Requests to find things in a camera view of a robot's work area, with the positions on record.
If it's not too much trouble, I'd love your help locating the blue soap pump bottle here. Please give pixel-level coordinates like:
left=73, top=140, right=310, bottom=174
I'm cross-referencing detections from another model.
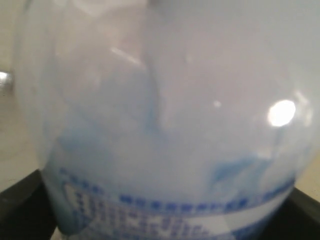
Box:
left=14, top=0, right=320, bottom=240

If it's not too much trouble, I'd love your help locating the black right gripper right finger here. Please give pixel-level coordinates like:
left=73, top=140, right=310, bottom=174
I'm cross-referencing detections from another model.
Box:
left=258, top=188, right=320, bottom=240

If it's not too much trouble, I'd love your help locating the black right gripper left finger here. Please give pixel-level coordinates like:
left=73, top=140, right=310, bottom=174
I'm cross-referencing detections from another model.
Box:
left=0, top=170, right=57, bottom=240

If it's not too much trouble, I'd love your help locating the round stainless steel plate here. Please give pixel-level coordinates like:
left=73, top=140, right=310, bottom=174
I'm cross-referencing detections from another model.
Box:
left=0, top=70, right=15, bottom=94

